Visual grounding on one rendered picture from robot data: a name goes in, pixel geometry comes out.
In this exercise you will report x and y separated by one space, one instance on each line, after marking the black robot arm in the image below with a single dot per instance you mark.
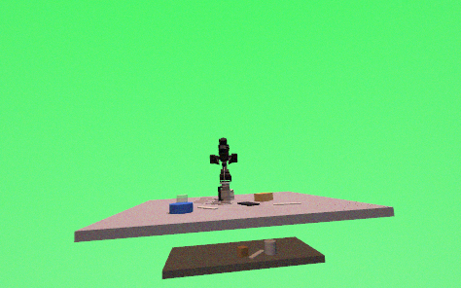
224 147

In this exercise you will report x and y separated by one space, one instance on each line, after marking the tan rectangular block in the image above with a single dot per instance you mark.
263 196

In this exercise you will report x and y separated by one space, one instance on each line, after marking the dark brown flat shelf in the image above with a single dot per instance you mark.
215 258

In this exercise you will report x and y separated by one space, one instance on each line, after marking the grey cylinder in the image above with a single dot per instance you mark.
182 198
270 247

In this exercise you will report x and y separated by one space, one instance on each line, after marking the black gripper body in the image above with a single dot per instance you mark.
223 157

